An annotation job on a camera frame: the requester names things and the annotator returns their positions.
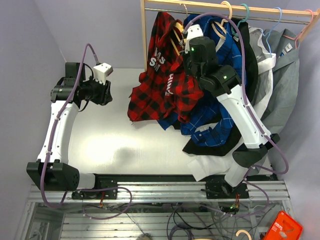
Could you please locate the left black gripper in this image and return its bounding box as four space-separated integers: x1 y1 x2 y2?
81 74 114 106

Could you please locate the red black plaid shirt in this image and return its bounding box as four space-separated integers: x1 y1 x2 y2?
127 11 204 123

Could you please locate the yellow velvet hanger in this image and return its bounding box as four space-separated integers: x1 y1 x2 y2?
169 2 189 56

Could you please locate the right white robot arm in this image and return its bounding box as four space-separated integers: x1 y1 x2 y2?
183 36 280 198

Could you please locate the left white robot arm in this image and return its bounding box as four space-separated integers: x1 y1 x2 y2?
26 62 113 199

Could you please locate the blue plaid shirt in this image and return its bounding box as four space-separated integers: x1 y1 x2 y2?
158 16 242 147

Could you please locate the white shirt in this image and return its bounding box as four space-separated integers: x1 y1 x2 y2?
188 26 276 187

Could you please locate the cream plastic hanger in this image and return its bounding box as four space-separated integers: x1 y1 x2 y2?
211 0 233 40

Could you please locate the teal plastic hanger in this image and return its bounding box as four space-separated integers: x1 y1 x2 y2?
230 3 251 38

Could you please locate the light blue plastic hanger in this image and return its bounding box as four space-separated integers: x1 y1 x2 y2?
261 7 283 57

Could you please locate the grey shirt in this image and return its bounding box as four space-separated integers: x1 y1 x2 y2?
261 29 300 134

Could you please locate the cream hanger on floor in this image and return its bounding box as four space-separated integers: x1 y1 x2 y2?
235 229 252 240

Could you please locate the pink plastic hanger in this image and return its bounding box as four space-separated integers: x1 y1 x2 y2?
283 9 314 48

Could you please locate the wooden clothes rack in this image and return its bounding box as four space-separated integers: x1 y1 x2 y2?
140 0 320 68

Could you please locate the orange plastic box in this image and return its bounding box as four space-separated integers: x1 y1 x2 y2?
263 210 304 240

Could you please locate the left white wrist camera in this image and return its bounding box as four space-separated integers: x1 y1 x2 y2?
93 62 113 84

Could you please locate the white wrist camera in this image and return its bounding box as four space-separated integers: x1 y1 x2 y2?
93 62 113 84
182 24 204 42

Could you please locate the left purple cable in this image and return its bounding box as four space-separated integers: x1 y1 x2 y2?
39 43 101 210

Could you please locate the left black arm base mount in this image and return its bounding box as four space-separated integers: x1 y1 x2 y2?
71 175 118 200

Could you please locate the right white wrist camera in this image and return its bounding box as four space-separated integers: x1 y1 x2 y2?
182 24 204 42

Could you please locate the aluminium rail frame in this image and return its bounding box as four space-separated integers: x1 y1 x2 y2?
14 180 295 240

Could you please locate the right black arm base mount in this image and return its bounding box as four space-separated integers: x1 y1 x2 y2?
200 179 249 199

